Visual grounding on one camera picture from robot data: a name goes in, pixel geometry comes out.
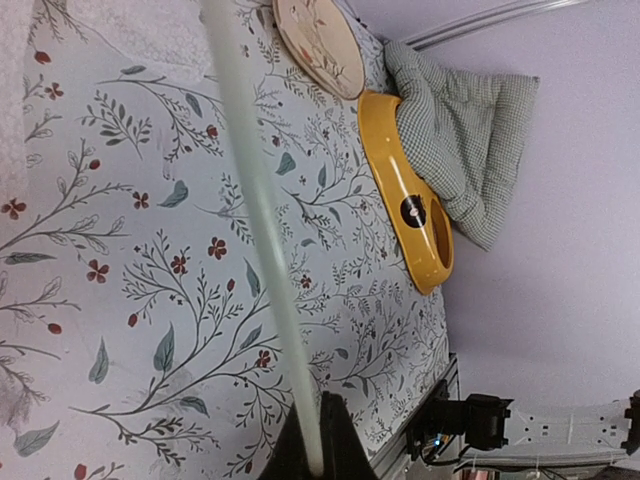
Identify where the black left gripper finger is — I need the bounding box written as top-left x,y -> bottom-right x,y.
258,391 -> 378,480

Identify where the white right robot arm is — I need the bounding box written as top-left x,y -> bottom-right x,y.
459,392 -> 639,474

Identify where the yellow double pet bowl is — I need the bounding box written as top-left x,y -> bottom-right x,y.
357,91 -> 454,295

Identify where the floral table mat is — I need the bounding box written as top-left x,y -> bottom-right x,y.
1,1 -> 449,479

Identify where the green checked cushion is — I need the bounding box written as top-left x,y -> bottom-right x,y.
384,41 -> 540,251

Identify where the round wooden floral plate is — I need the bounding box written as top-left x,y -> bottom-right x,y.
272,0 -> 365,100

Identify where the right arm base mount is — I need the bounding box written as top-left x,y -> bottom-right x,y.
405,380 -> 512,466

